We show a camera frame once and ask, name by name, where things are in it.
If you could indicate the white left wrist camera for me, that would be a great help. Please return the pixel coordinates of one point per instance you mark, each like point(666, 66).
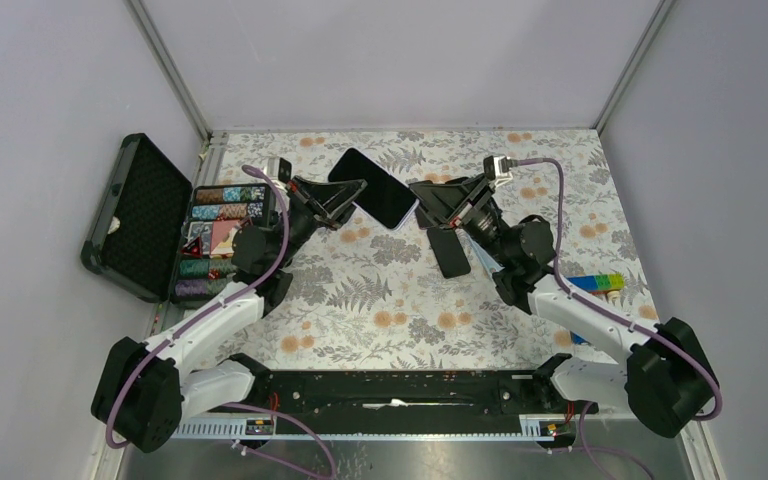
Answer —
point(279, 170)

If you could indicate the blue toy block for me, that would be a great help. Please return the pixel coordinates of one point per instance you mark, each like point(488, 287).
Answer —
point(577, 340)

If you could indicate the floral table mat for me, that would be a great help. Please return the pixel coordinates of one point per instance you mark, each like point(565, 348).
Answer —
point(365, 297)

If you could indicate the multicolour toy block car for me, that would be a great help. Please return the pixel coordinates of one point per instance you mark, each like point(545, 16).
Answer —
point(605, 286)

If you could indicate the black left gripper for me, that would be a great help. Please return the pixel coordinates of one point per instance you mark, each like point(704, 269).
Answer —
point(329, 196)

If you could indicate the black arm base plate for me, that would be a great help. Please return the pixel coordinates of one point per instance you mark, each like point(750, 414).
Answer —
point(414, 403)

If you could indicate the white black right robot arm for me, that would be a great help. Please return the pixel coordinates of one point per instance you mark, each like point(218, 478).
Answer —
point(658, 371)

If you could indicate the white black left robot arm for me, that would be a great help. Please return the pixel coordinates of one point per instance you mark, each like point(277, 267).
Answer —
point(148, 387)

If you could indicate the phone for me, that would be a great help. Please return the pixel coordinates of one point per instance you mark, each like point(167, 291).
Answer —
point(448, 252)
point(385, 198)

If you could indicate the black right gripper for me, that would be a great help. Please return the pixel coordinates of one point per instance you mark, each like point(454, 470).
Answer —
point(458, 199)

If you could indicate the light blue phone case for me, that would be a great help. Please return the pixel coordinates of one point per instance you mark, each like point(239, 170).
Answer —
point(489, 264)

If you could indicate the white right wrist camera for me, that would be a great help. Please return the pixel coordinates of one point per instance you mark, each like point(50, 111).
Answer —
point(497, 170)

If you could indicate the black poker chip case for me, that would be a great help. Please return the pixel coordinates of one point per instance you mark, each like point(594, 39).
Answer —
point(161, 238)

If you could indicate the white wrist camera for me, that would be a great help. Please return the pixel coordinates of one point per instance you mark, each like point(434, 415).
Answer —
point(279, 170)
point(497, 170)

